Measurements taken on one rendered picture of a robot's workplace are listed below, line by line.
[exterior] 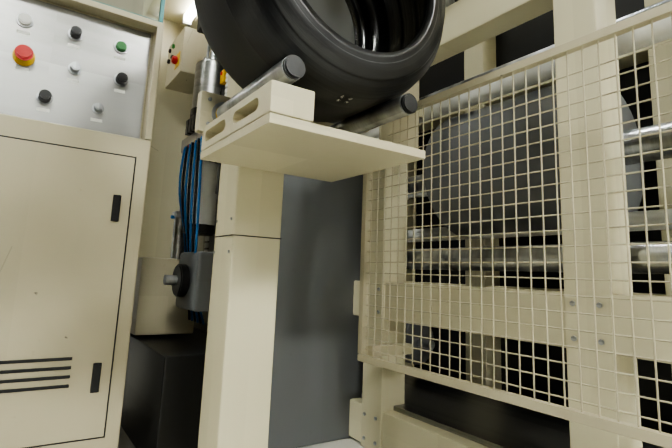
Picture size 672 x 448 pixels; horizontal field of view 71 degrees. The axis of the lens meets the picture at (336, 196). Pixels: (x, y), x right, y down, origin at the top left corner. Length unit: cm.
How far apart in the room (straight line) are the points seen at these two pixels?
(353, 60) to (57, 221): 87
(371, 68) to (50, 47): 94
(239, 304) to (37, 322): 51
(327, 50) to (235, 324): 65
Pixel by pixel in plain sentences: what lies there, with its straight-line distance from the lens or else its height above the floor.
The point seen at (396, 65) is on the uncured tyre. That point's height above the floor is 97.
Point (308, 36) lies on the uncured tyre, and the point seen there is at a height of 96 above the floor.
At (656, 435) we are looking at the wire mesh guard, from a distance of 93.
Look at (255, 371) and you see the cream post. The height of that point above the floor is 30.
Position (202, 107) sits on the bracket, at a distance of 116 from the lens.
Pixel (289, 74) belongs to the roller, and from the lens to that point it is 87.
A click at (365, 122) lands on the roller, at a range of 111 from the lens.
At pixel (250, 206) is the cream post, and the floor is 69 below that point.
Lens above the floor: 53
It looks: 10 degrees up
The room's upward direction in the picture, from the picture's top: 2 degrees clockwise
